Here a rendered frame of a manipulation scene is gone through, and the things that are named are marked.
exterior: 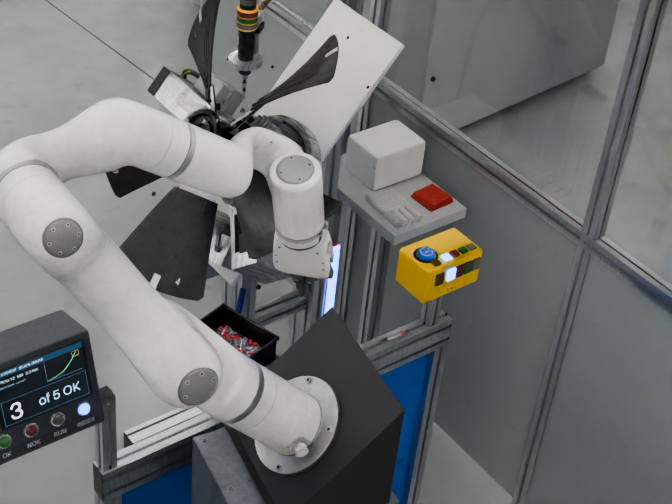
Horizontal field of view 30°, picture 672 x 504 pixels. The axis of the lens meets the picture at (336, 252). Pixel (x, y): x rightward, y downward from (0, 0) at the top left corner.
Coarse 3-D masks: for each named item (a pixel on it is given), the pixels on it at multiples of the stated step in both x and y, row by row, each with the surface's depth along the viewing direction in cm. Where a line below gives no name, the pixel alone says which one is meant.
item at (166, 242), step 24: (168, 192) 278; (168, 216) 278; (192, 216) 278; (144, 240) 278; (168, 240) 277; (192, 240) 278; (144, 264) 278; (168, 264) 277; (192, 264) 277; (168, 288) 277; (192, 288) 277
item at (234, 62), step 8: (264, 24) 258; (256, 32) 256; (256, 40) 257; (256, 48) 258; (232, 56) 258; (256, 56) 259; (232, 64) 256; (240, 64) 256; (248, 64) 256; (256, 64) 256
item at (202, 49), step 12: (216, 0) 284; (204, 12) 290; (216, 12) 282; (204, 24) 288; (192, 36) 298; (204, 36) 287; (192, 48) 299; (204, 48) 286; (204, 60) 286; (204, 72) 286; (204, 84) 290
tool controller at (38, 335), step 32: (32, 320) 221; (64, 320) 220; (0, 352) 212; (32, 352) 211; (64, 352) 215; (0, 384) 209; (32, 384) 213; (64, 384) 217; (96, 384) 221; (0, 416) 211; (32, 416) 215; (96, 416) 223; (32, 448) 217
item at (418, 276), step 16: (432, 240) 276; (448, 240) 277; (464, 240) 277; (400, 256) 274; (416, 256) 271; (464, 256) 273; (480, 256) 276; (400, 272) 276; (416, 272) 270; (432, 272) 268; (416, 288) 272; (432, 288) 271; (448, 288) 275
